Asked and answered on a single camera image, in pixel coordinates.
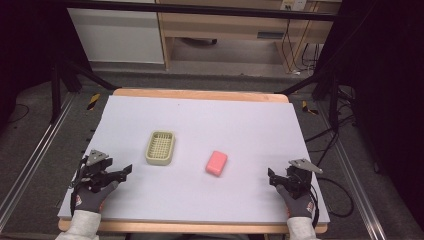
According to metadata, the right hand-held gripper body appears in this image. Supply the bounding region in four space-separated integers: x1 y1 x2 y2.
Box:
283 158 324 200

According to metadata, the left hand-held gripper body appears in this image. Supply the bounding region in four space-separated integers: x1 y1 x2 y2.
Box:
78 149 116 194

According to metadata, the beige soap dish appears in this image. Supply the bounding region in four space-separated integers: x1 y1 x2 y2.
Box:
144 130 177 167

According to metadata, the pink soap bar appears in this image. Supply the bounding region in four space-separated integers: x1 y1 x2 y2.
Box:
204 150 229 178

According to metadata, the person's right hand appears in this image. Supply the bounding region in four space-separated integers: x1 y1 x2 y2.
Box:
275 183 316 220

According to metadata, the yellow black striped tape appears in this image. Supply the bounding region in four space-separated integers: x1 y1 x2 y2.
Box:
301 100 319 117
86 92 101 111

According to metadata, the white foam board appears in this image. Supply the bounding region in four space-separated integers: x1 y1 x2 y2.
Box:
56 95 331 225

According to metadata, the black metal stand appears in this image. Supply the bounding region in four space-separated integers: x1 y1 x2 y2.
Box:
274 66 344 133
49 56 119 124

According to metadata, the wooden table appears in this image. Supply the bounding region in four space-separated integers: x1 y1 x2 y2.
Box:
58 87 329 235

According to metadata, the white cabinet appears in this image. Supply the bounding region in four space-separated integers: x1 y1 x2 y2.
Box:
66 7 166 65

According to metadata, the wooden desk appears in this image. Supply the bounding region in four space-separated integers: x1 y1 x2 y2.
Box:
155 0 342 72

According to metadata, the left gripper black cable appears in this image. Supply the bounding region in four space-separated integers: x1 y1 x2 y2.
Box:
68 158 88 218

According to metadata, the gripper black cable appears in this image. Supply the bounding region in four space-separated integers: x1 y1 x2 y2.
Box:
68 158 88 218
309 176 355 229

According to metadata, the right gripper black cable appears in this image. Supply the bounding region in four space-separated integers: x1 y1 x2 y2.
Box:
309 176 355 229

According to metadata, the metal floor rail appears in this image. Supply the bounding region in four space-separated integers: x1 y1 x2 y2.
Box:
0 92 77 231
316 99 391 240

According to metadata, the black frame bar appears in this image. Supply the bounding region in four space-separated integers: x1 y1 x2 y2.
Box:
63 0 338 22

